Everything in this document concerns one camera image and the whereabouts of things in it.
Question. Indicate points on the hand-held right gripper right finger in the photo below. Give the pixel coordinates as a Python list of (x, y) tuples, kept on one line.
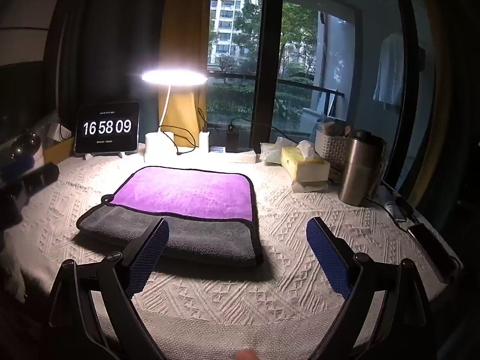
[(327, 258)]

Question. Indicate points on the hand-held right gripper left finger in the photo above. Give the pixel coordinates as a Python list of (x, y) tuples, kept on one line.
[(149, 255)]

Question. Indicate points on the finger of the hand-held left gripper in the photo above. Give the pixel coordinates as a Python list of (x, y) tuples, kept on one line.
[(41, 176)]

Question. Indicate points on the purple and grey towel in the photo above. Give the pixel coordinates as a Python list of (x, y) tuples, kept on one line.
[(187, 195)]

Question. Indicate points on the person's right hand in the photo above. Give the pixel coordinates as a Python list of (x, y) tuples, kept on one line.
[(245, 355)]

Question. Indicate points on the yellow cardboard box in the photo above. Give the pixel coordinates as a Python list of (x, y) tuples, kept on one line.
[(58, 152)]

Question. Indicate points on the white textured tablecloth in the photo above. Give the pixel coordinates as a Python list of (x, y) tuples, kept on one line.
[(292, 232)]

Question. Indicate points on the white tablet stand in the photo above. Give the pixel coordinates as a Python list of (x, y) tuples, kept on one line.
[(89, 155)]

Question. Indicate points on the tablet with clock display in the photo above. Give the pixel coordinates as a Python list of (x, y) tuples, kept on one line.
[(107, 127)]

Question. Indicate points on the small black device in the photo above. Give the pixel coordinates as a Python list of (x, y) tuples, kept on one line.
[(397, 206)]

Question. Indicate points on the stainless steel tumbler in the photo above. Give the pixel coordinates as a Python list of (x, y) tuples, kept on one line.
[(358, 172)]

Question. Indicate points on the yellow tissue box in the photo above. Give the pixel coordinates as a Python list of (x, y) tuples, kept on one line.
[(302, 163)]

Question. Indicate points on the black smartphone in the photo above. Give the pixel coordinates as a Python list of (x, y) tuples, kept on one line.
[(431, 249)]

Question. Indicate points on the white desk lamp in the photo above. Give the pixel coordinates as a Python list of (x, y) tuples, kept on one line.
[(159, 146)]

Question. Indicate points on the white slotted basket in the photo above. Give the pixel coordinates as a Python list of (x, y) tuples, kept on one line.
[(332, 146)]

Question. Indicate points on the white soft tissue pack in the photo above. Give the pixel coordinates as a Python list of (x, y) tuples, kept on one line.
[(270, 152)]

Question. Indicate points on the white power strip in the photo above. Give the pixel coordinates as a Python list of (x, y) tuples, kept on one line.
[(240, 156)]

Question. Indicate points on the black charger block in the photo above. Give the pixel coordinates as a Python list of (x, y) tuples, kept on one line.
[(231, 140)]

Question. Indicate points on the dark curtain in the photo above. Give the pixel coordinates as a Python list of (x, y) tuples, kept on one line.
[(108, 37)]

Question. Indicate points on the black balcony railing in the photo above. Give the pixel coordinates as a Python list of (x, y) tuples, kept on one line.
[(300, 84)]

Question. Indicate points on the white hanging shirt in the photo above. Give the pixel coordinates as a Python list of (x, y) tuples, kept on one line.
[(390, 71)]

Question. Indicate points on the yellow curtain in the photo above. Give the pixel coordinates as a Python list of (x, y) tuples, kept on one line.
[(183, 37)]

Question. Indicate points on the black window frame post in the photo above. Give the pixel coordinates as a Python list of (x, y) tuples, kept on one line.
[(268, 52)]

